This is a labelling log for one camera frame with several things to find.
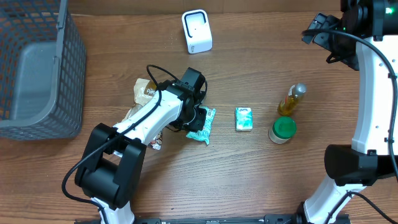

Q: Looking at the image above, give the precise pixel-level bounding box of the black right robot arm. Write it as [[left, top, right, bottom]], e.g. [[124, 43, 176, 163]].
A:
[[290, 0, 397, 223]]

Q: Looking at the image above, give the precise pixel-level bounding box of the white barcode scanner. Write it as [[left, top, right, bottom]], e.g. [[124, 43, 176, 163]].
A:
[[182, 9, 213, 54]]

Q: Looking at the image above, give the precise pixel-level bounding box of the grey plastic mesh basket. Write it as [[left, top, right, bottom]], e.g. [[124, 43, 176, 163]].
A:
[[1, 0, 86, 141]]

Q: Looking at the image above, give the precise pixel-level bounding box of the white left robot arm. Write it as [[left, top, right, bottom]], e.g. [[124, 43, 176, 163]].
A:
[[72, 68, 207, 223]]

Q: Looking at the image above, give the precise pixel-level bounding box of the small teal box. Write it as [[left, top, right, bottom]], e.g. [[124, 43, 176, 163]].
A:
[[235, 107, 253, 131]]

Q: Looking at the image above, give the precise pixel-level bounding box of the yellow dish soap bottle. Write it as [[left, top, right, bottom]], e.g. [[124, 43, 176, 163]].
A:
[[277, 83, 307, 116]]

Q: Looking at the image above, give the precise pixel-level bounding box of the green lid jar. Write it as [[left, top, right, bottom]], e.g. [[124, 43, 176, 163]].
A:
[[268, 116, 297, 144]]

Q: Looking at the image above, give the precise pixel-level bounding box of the green wet wipes pack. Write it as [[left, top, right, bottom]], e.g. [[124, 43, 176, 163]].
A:
[[186, 106, 216, 146]]

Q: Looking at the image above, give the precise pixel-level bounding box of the brown Pantree snack bag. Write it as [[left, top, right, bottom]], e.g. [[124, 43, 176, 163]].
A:
[[122, 78, 163, 150]]

